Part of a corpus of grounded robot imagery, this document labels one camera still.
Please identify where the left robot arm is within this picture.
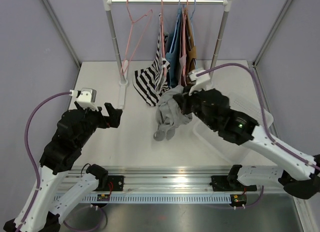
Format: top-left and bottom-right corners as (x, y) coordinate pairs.
(3, 103), (123, 231)

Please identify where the pink tank top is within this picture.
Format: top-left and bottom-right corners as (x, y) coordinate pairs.
(178, 7), (187, 86)

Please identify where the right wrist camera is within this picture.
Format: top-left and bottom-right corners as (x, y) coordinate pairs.
(188, 68), (211, 96)

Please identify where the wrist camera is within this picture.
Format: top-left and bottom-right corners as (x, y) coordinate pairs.
(70, 88), (99, 111)
(188, 68), (211, 96)

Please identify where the aluminium rail base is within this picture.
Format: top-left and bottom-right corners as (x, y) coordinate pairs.
(57, 166), (285, 195)

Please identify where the black white striped tank top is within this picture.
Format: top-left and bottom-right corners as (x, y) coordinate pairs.
(133, 16), (170, 107)

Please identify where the grey tank top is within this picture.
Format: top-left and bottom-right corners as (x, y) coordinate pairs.
(153, 85), (193, 141)

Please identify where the blue tank top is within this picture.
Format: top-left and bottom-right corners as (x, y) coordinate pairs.
(165, 16), (181, 88)

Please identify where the white clothes rack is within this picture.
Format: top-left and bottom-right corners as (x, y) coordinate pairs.
(100, 0), (235, 110)

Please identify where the light blue hanger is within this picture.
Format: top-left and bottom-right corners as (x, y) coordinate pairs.
(177, 0), (183, 19)

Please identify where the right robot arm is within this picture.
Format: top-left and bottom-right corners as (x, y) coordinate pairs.
(173, 89), (320, 199)

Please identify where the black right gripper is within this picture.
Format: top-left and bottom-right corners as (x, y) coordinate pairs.
(175, 84), (217, 130)

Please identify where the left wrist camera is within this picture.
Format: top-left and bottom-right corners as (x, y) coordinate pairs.
(70, 88), (99, 111)

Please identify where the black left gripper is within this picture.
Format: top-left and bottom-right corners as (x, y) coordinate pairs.
(75, 99), (123, 148)

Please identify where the white cable duct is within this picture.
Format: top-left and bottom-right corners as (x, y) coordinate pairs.
(53, 194), (232, 204)

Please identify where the brown tank top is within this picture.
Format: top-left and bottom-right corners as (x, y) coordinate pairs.
(186, 14), (197, 73)

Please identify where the white plastic laundry basket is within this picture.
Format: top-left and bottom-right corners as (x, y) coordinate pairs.
(192, 92), (263, 164)

